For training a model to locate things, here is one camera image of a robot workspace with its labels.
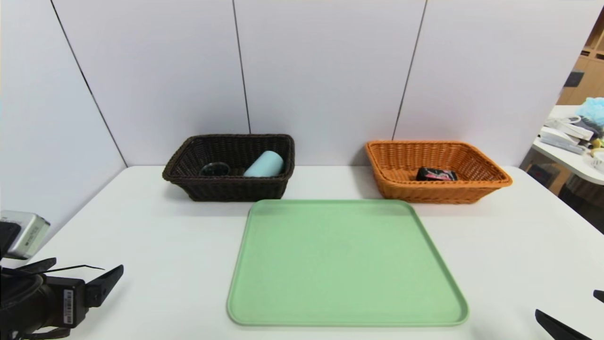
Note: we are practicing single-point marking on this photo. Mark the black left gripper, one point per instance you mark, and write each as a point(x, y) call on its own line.
point(71, 304)

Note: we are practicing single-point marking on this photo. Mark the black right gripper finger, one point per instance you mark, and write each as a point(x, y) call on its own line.
point(599, 296)
point(559, 327)

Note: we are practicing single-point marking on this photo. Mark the glass cup with black holder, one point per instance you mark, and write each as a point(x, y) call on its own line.
point(214, 169)

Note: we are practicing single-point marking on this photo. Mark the black pink chewing gum box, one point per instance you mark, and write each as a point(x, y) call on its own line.
point(436, 174)

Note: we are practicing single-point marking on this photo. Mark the blue-grey plastic tumbler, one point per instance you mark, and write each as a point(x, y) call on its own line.
point(264, 164)

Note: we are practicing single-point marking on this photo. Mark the dark brown wicker basket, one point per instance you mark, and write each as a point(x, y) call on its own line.
point(226, 189)

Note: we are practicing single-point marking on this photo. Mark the orange wicker basket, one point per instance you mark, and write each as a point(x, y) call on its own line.
point(401, 184)

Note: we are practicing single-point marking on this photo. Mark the white side table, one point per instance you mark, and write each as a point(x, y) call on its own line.
point(566, 163)

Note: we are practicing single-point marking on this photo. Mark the white power strip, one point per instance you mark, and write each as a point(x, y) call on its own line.
point(561, 141)

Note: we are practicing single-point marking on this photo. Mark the white flat box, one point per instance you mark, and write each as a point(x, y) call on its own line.
point(573, 127)

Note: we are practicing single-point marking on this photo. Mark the light blue fluffy cloth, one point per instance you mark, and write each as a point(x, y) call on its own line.
point(593, 111)

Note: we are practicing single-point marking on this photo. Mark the light green plastic tray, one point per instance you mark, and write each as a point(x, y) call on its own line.
point(344, 269)

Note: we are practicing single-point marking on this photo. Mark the wooden shelving unit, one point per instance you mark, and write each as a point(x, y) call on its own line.
point(590, 71)

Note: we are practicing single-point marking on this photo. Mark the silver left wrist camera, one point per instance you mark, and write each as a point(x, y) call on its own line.
point(28, 233)

